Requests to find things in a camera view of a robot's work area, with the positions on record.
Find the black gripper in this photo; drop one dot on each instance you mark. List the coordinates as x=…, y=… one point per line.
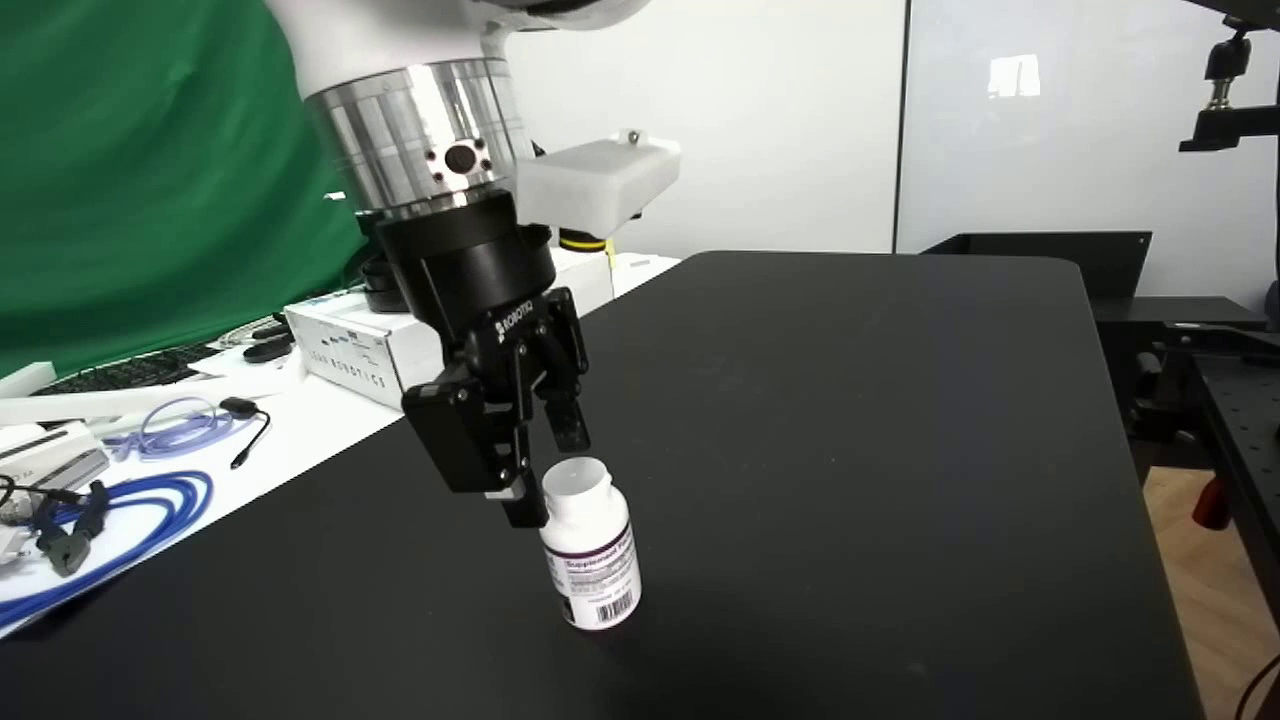
x=472, y=272

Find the small white pill bottle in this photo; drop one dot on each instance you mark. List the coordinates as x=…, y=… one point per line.
x=590, y=552

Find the white Robotiq cardboard box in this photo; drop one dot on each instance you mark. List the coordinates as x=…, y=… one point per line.
x=358, y=348

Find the black keyboard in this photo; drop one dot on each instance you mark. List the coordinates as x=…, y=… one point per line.
x=126, y=371

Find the green backdrop cloth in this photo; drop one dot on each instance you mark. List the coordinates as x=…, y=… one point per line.
x=144, y=174

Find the black spring clamps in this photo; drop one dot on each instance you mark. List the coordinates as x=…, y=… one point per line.
x=75, y=523

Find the black monitor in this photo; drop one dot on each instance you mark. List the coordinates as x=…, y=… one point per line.
x=1040, y=265

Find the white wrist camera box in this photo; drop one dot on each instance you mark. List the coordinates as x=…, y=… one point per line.
x=598, y=182

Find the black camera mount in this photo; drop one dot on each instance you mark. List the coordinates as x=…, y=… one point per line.
x=1233, y=82

